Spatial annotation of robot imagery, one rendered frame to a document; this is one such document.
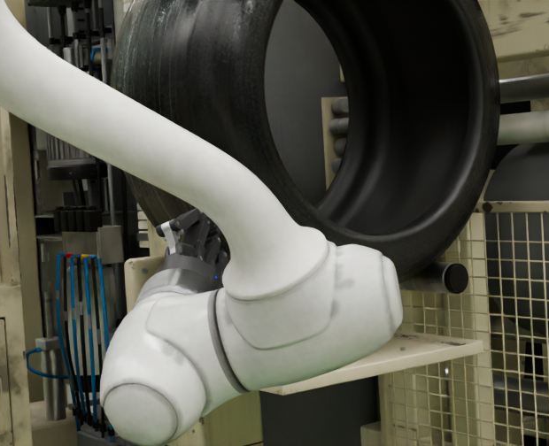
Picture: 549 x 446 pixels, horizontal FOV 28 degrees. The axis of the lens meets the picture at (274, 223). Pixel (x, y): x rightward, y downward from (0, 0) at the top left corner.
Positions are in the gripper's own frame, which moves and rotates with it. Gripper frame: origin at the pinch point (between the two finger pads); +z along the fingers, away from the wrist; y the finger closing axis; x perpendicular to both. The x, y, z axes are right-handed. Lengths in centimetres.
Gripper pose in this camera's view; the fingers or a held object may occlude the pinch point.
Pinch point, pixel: (209, 220)
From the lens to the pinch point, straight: 136.1
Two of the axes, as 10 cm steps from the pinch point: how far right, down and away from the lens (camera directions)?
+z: 0.9, -4.2, 9.0
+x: 8.9, -3.8, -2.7
